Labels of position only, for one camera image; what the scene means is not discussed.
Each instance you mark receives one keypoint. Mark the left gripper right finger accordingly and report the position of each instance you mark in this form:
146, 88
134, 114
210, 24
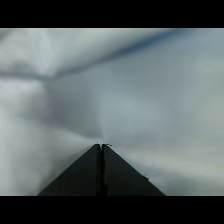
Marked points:
125, 176

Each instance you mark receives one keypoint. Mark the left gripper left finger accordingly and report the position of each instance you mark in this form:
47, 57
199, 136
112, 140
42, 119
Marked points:
78, 176

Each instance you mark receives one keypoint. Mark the light blue shirt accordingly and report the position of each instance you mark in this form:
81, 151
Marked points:
150, 93

